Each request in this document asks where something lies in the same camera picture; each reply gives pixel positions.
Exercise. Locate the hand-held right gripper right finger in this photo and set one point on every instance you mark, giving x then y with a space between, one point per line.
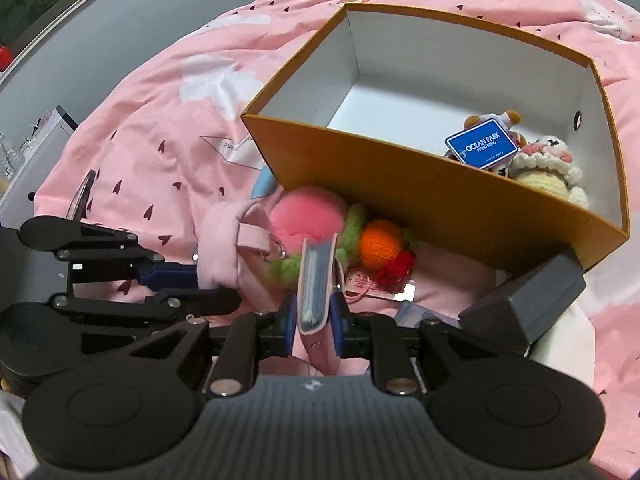
337 327

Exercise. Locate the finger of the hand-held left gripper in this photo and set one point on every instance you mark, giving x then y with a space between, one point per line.
200 302
165 275

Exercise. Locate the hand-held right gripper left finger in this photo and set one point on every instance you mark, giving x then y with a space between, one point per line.
287 330

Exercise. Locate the pink card wallet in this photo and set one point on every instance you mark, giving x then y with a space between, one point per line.
312 285

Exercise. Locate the pink fabric pouch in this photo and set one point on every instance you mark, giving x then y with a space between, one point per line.
220 245

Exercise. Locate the blue and white packet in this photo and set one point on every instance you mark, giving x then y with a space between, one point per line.
422 316

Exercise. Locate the pink and green plush ball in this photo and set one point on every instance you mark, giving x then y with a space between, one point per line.
305 215

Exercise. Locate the orange cardboard box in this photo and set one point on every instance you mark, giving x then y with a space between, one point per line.
425 195

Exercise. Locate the grey gift box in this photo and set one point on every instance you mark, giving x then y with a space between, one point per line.
525 305

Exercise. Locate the pink paper tag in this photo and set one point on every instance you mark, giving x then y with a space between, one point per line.
367 285

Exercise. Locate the red crochet ornament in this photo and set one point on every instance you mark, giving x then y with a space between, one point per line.
399 266

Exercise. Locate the orange crochet ball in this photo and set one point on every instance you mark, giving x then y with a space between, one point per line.
382 242

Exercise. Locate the black flat device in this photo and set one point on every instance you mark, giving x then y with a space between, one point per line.
82 195

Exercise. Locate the pink printed blanket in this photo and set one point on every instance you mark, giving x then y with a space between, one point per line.
150 110

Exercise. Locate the white cabinet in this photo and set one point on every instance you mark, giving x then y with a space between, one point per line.
35 170

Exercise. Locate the blue paper tag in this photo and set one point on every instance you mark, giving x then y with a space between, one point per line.
482 144

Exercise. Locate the brown plush toy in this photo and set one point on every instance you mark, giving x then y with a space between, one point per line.
472 121

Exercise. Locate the cream crochet doll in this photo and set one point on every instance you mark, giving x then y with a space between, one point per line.
545 175

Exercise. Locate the red object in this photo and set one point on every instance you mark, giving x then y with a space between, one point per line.
4 57

